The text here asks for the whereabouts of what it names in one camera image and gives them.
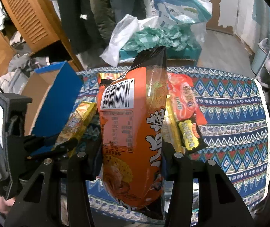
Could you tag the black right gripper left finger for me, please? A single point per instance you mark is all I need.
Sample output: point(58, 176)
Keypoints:
point(39, 203)

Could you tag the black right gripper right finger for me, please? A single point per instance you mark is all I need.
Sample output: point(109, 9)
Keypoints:
point(219, 202)

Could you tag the blue cardboard box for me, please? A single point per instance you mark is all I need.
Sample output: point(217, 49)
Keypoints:
point(53, 90)

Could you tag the yellow black small snack pack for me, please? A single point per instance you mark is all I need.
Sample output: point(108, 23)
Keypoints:
point(190, 134)

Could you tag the red orange snack pack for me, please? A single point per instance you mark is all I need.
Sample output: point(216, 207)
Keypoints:
point(182, 98)

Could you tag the orange snack bag with barcode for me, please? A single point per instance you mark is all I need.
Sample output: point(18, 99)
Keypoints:
point(131, 111)

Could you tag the yellow long snack pack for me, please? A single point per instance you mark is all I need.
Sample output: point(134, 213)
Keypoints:
point(170, 131)

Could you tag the grey tote bag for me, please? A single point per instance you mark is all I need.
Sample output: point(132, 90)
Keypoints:
point(13, 82)

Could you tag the grey clothes pile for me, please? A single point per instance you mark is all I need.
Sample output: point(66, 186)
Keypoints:
point(23, 60)

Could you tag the patterned blue tablecloth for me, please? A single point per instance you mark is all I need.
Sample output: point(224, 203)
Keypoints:
point(237, 133)

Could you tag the yellow biscuit pack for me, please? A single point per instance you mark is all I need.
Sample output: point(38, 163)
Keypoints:
point(77, 123)

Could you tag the wooden louvered wardrobe door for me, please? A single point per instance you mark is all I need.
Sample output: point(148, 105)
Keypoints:
point(31, 22)

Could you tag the black hanging coat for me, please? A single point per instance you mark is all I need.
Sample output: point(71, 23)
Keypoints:
point(79, 25)

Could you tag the olive green hanging coat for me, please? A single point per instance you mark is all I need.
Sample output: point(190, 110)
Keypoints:
point(104, 18)

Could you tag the brown cardboard box on floor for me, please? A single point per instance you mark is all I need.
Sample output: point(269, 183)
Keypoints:
point(157, 55)

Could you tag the teal crumpled cloth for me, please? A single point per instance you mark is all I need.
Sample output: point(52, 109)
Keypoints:
point(173, 37)

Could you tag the blue white plastic bag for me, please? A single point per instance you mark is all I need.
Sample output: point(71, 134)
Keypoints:
point(183, 12)

